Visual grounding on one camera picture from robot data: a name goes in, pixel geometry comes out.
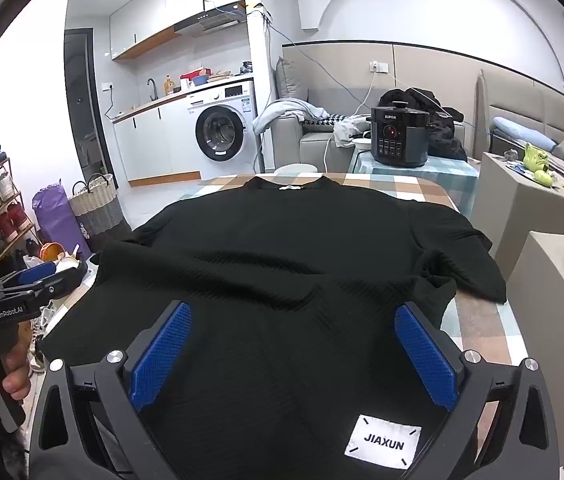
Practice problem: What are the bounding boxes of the woven laundry basket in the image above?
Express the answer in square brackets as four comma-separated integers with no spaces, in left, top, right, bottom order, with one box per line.
[68,172,128,238]

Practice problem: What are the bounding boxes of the green toy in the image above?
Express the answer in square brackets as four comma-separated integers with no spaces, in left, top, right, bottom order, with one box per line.
[524,142,555,173]

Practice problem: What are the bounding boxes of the white washing machine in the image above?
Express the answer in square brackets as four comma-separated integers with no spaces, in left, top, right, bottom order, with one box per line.
[184,79,260,181]

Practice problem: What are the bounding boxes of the large grey box cabinet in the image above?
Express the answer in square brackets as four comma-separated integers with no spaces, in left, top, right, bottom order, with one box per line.
[504,232,564,466]

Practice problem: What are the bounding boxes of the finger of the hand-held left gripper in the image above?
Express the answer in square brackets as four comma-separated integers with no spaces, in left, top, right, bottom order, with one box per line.
[0,259,89,307]
[15,261,59,287]

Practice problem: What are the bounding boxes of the black jacket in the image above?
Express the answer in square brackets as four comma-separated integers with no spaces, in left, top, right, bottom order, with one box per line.
[377,87,468,161]

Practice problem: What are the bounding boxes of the light blue pillow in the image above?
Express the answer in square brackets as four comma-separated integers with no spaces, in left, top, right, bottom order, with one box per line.
[492,116,555,148]

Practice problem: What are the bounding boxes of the white kitchen cabinets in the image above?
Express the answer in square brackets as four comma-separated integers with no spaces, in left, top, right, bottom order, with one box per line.
[109,0,258,61]
[113,97,200,183]

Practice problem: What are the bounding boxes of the wooden shoe rack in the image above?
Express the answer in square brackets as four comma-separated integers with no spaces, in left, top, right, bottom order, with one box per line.
[0,157,43,281]

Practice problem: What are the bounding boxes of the white lower kitchen cabinets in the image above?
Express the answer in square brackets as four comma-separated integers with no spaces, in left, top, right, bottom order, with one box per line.
[113,97,200,183]

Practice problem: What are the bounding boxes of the side table with checkered cloth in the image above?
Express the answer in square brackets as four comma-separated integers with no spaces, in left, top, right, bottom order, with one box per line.
[349,152,480,216]

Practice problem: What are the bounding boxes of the grey white garment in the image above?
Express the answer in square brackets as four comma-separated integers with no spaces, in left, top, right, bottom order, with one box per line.
[334,115,373,148]

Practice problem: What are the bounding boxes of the checkered blanket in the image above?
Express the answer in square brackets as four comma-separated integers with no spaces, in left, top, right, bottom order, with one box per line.
[37,172,530,480]

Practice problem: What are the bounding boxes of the light grey throw blanket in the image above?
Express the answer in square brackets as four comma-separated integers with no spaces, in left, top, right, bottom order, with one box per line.
[253,99,328,133]

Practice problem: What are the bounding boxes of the white round stool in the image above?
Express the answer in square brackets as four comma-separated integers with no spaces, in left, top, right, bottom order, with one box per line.
[274,162,320,177]

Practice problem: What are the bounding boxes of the black electric pressure cooker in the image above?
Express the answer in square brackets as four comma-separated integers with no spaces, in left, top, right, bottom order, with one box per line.
[368,101,435,168]

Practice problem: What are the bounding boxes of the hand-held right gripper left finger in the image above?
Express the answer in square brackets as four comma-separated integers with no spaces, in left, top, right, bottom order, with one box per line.
[28,301,194,480]

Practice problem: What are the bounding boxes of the houndstooth cushion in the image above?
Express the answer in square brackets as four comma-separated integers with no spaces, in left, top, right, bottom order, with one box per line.
[302,114,343,128]

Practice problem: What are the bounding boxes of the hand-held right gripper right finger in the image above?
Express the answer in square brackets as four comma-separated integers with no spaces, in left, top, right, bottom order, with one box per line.
[393,302,560,480]

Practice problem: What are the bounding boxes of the white upper kitchen cabinets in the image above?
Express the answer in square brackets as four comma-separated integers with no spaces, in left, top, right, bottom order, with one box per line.
[109,0,258,61]

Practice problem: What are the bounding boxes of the purple bag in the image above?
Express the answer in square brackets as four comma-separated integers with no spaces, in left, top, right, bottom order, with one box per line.
[32,185,90,261]

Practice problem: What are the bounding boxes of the small grey box cabinet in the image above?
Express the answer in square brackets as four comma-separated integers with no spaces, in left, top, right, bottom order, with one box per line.
[477,152,564,266]

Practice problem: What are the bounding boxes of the grey sofa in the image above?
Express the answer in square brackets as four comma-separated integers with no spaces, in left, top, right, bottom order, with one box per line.
[267,57,378,173]

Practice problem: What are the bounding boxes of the dark door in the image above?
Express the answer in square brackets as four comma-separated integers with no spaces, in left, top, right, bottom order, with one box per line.
[64,27,118,191]

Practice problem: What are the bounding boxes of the black knit sweater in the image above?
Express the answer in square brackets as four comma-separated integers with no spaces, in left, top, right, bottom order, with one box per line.
[37,172,508,476]

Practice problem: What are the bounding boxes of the range hood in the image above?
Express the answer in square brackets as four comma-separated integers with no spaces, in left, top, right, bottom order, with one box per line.
[174,2,245,38]

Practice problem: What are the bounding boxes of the grey cushion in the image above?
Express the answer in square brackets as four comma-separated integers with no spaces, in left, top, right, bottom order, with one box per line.
[274,57,310,116]

